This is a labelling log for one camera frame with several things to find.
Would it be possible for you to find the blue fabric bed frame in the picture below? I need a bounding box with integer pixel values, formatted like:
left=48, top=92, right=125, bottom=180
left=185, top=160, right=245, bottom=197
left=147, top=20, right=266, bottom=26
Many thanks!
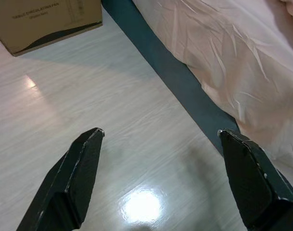
left=101, top=0, right=293, bottom=191

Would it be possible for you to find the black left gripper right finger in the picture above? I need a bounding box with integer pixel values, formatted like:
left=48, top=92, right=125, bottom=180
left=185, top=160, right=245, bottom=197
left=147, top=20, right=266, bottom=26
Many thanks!
left=217, top=128, right=293, bottom=231

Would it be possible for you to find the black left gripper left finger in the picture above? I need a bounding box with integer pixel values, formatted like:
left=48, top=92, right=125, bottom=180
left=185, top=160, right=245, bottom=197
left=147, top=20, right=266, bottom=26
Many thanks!
left=17, top=127, right=106, bottom=231

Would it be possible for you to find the brown cardboard box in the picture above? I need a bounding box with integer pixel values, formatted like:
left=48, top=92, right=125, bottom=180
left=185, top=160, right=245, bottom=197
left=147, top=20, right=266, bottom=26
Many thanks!
left=0, top=0, right=103, bottom=57

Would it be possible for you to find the mattress with cream sheet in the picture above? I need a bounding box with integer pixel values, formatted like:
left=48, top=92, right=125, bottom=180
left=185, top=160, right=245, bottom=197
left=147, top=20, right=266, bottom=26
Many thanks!
left=131, top=0, right=293, bottom=174

